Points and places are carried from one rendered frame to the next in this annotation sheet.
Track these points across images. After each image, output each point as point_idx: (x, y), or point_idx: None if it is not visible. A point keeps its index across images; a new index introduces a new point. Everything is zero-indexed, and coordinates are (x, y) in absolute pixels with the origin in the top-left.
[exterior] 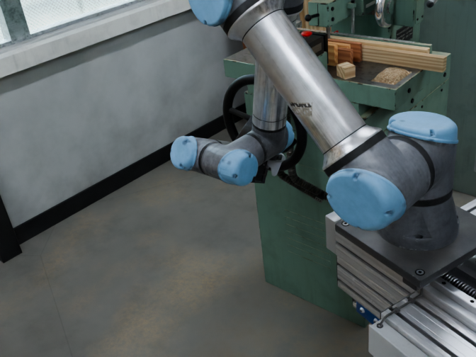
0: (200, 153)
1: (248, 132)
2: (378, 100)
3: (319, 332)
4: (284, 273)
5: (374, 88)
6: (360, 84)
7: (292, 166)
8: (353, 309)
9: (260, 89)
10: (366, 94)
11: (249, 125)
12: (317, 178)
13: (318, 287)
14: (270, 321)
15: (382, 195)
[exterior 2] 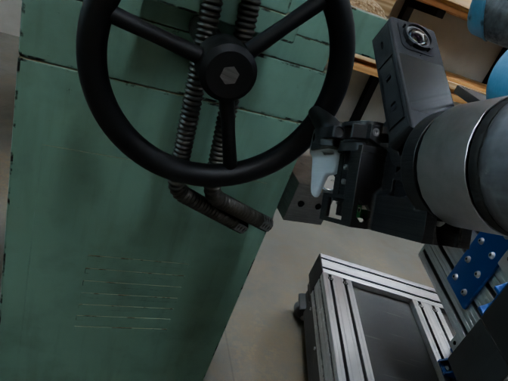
0: (485, 159)
1: (426, 75)
2: (372, 42)
3: None
4: (51, 364)
5: (373, 20)
6: (353, 9)
7: (277, 170)
8: (189, 371)
9: None
10: (355, 29)
11: (413, 55)
12: (193, 187)
13: (128, 363)
14: None
15: None
